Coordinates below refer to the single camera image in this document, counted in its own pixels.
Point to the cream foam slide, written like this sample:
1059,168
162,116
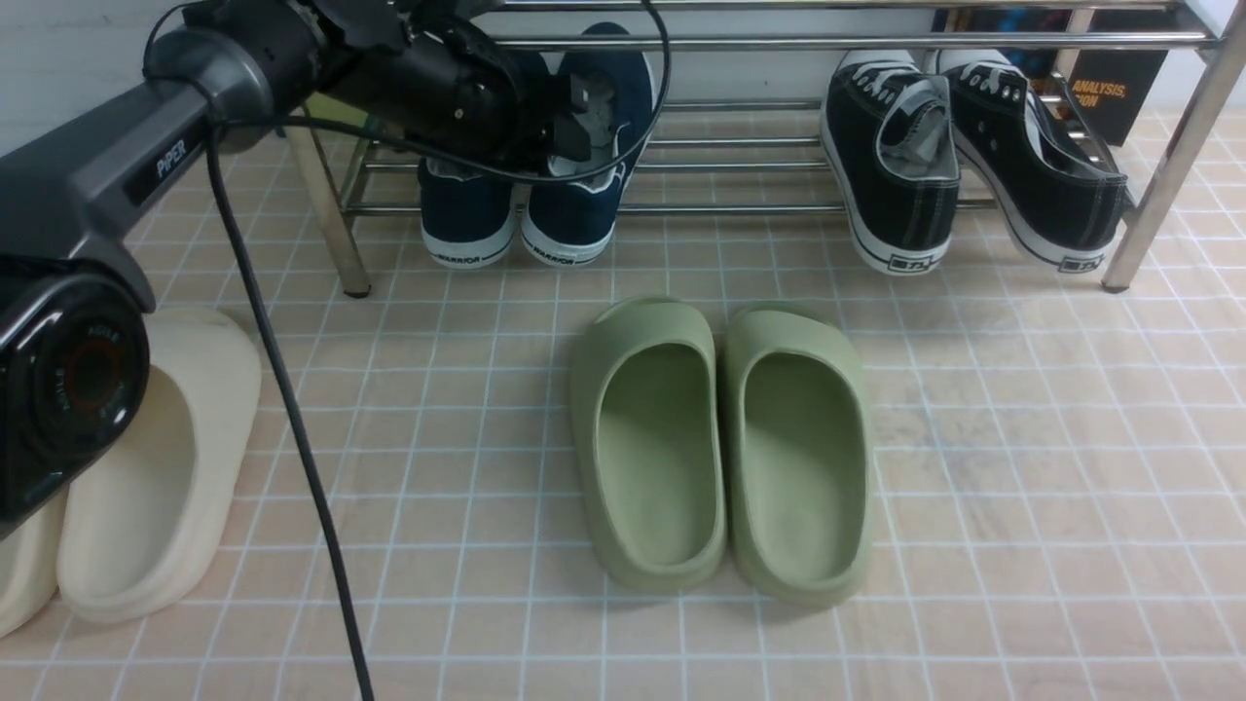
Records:
28,565
143,523

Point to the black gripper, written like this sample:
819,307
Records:
448,85

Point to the navy slip-on shoe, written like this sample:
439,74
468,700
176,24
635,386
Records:
467,220
569,224

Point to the black book orange text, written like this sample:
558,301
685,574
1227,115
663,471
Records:
1109,87

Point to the green foam slide left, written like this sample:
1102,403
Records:
642,406

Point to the cream foam slide right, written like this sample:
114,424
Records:
143,523

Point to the cream foam slide left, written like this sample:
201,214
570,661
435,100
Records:
28,565

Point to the green foam slide right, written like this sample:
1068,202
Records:
797,424

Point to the green foam slide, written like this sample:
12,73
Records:
642,406
797,424

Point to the silver metal shoe rack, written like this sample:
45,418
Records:
337,206

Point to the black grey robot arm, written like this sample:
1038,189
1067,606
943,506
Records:
76,356

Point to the black canvas sneaker right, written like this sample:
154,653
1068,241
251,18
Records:
1060,208

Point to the black canvas sneaker left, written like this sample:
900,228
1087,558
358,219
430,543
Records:
886,129

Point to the black canvas sneaker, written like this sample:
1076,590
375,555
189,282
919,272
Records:
886,129
1060,208

